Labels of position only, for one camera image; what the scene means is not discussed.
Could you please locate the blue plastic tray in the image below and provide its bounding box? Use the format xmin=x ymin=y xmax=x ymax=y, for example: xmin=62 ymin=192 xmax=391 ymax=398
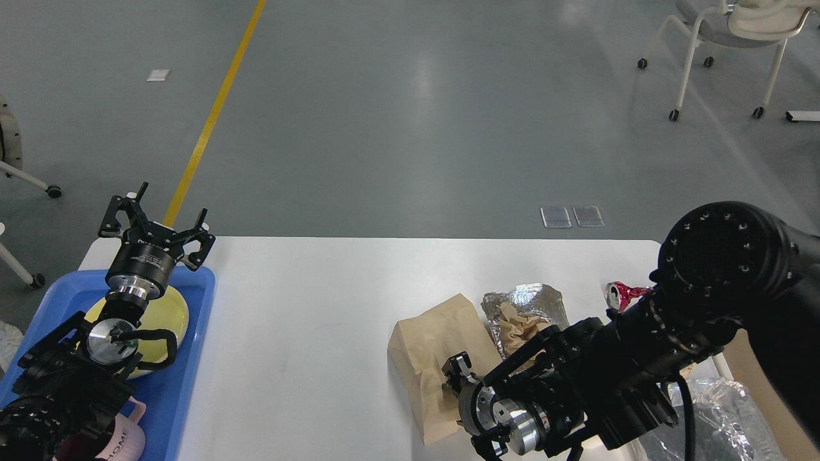
xmin=14 ymin=266 xmax=216 ymax=460

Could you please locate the yellow plastic plate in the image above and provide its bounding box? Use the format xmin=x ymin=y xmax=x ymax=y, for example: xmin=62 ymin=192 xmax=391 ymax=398
xmin=83 ymin=286 xmax=190 ymax=380

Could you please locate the crushed red can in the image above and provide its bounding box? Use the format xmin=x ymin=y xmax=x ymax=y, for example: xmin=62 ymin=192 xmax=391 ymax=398
xmin=604 ymin=281 xmax=653 ymax=312

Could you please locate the brown paper bag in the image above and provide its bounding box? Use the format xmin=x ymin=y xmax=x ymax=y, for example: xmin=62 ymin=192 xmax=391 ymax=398
xmin=388 ymin=293 xmax=501 ymax=444

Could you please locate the left floor outlet plate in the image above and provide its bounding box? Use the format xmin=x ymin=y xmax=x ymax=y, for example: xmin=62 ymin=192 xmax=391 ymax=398
xmin=541 ymin=206 xmax=572 ymax=229

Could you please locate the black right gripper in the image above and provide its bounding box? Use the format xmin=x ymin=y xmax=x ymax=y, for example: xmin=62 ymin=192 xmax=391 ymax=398
xmin=442 ymin=353 xmax=509 ymax=442

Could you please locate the floor outlet plate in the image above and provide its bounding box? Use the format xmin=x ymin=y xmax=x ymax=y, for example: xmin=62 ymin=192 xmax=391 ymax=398
xmin=572 ymin=206 xmax=605 ymax=228
xmin=541 ymin=206 xmax=572 ymax=229

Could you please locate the brown paper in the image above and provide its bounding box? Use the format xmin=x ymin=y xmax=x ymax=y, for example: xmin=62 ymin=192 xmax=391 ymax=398
xmin=498 ymin=302 xmax=551 ymax=356

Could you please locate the right floor outlet plate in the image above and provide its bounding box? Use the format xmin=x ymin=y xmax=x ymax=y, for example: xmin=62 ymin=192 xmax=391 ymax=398
xmin=572 ymin=206 xmax=605 ymax=228

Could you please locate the pink mug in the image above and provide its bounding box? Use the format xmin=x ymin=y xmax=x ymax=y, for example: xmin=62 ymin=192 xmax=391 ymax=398
xmin=53 ymin=397 xmax=147 ymax=460

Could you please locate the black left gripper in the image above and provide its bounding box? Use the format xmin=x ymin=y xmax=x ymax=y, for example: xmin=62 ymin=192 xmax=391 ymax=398
xmin=99 ymin=182 xmax=216 ymax=301

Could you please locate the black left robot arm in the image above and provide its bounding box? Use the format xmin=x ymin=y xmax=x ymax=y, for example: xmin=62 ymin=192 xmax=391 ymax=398
xmin=2 ymin=182 xmax=216 ymax=460

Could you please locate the left background chair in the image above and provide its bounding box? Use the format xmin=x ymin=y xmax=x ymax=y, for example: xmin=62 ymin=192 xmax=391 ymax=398
xmin=1 ymin=96 xmax=62 ymax=289

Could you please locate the aluminium foil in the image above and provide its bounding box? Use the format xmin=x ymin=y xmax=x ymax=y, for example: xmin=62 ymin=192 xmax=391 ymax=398
xmin=480 ymin=283 xmax=569 ymax=359

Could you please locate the white office chair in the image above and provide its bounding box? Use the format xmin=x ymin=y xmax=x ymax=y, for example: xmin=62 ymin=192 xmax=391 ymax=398
xmin=636 ymin=1 xmax=818 ymax=122

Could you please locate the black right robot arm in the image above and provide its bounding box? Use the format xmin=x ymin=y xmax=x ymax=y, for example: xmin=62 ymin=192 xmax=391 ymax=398
xmin=441 ymin=201 xmax=819 ymax=460

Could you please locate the white bar on floor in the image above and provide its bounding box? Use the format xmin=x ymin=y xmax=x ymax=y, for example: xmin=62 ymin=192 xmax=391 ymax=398
xmin=785 ymin=110 xmax=820 ymax=123

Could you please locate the beige plastic bin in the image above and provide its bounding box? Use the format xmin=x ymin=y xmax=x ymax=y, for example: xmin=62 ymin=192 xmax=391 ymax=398
xmin=712 ymin=330 xmax=819 ymax=460

